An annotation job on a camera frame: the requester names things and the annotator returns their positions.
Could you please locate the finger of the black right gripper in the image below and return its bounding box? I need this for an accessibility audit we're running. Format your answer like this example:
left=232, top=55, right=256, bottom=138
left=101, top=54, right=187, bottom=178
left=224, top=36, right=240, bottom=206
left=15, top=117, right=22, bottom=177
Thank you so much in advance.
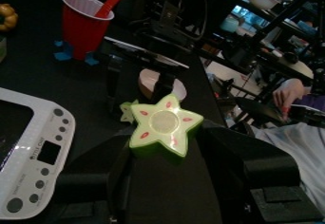
left=150, top=70, right=178, bottom=104
left=105, top=54, right=125, bottom=119

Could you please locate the teal cup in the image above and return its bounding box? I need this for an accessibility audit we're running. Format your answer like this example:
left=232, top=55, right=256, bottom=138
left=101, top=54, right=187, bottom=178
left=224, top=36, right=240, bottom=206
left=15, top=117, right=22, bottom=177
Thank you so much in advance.
left=219, top=15, right=244, bottom=34

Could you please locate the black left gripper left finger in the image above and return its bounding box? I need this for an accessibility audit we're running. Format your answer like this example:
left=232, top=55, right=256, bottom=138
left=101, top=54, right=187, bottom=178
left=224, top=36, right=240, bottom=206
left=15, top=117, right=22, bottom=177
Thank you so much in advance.
left=42, top=126, right=138, bottom=224

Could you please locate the white cloth garment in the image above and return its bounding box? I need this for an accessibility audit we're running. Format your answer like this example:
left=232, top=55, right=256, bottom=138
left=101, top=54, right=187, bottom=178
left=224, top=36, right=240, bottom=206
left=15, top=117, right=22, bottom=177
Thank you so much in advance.
left=253, top=121, right=325, bottom=216

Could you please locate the yellow toy donut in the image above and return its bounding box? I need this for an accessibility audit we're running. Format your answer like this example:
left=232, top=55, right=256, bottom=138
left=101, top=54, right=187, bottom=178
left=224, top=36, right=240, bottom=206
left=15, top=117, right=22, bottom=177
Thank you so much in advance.
left=0, top=3, right=21, bottom=33

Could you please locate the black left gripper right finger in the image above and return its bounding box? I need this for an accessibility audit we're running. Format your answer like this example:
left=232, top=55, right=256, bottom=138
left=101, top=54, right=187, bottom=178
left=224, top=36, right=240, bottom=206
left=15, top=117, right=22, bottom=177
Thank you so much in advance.
left=197, top=119, right=325, bottom=224

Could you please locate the purple sleeved forearm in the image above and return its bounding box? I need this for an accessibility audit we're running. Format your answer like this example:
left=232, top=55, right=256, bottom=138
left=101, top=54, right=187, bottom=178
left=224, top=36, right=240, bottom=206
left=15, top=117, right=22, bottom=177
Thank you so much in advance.
left=295, top=92, right=325, bottom=112

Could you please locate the white round bowl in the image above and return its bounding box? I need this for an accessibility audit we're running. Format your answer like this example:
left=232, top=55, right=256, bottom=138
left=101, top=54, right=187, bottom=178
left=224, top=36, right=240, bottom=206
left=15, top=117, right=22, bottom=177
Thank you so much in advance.
left=138, top=67, right=188, bottom=103

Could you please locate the black metal shelf rack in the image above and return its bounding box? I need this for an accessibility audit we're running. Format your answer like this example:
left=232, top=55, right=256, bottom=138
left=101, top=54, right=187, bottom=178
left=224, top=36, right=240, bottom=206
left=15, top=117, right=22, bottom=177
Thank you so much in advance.
left=199, top=0, right=325, bottom=86

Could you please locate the red spoon handle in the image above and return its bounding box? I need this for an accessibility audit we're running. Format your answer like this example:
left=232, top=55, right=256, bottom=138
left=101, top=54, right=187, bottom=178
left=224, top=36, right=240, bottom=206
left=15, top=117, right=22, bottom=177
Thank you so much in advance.
left=93, top=0, right=134, bottom=20

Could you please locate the blue small block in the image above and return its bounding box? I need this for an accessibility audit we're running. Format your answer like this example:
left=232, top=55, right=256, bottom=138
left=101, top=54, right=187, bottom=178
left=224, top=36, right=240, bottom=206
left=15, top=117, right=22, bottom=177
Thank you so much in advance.
left=53, top=39, right=77, bottom=62

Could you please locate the blue tape piece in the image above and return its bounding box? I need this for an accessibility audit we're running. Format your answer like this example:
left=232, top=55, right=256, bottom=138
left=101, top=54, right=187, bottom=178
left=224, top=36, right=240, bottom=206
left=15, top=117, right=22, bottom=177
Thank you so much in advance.
left=84, top=52, right=102, bottom=66

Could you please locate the red plastic cup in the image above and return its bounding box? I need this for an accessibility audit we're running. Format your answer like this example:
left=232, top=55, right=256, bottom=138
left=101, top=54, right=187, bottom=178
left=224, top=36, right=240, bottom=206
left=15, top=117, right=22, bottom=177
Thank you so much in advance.
left=61, top=0, right=116, bottom=61

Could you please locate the white kitchen scale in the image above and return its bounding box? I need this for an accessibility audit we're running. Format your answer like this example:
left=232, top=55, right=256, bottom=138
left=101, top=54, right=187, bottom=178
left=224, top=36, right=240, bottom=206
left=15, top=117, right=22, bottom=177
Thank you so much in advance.
left=0, top=86, right=78, bottom=221

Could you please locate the green starfruit tip piece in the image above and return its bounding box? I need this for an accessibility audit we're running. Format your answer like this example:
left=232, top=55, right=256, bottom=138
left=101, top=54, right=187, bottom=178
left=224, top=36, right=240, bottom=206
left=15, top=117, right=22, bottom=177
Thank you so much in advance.
left=118, top=99, right=140, bottom=124

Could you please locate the green star-shaped starfruit slice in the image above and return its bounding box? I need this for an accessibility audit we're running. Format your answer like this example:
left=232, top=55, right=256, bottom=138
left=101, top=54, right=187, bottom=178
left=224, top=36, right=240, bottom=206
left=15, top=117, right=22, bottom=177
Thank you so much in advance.
left=128, top=93, right=207, bottom=166

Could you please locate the person's bare hand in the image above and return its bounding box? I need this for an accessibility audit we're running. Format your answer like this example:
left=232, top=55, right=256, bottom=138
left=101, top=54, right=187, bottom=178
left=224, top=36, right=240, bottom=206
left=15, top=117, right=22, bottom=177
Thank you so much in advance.
left=271, top=78, right=308, bottom=121

